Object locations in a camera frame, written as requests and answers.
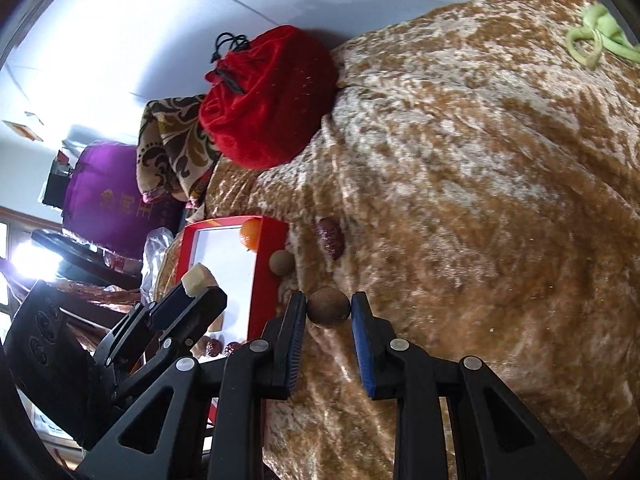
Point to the brown velvet blanket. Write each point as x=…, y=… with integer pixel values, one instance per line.
x=475, y=185

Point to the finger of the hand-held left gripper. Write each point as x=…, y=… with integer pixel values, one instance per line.
x=200, y=312
x=167, y=306

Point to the clear plastic bag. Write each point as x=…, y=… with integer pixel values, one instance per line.
x=155, y=260

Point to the brown longan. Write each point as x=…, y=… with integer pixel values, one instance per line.
x=282, y=263
x=327, y=308

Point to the brown patterned cloth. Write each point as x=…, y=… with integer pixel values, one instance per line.
x=170, y=145

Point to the dark wooden furniture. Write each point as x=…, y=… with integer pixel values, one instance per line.
x=80, y=255

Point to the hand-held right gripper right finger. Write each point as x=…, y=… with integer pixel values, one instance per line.
x=362, y=345

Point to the red date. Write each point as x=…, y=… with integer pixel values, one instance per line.
x=330, y=237
x=233, y=348
x=214, y=348

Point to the black box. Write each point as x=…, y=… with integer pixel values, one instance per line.
x=57, y=180

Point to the ginger piece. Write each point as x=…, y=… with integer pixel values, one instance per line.
x=216, y=324
x=197, y=277

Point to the red box with white inside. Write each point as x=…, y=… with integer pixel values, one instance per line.
x=222, y=265

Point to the green leafy vegetable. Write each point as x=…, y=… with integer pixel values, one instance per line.
x=602, y=22

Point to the orange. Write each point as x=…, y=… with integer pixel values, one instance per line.
x=251, y=236

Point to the purple bag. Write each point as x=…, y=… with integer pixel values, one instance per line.
x=110, y=195

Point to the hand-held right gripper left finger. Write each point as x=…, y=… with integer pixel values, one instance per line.
x=295, y=345

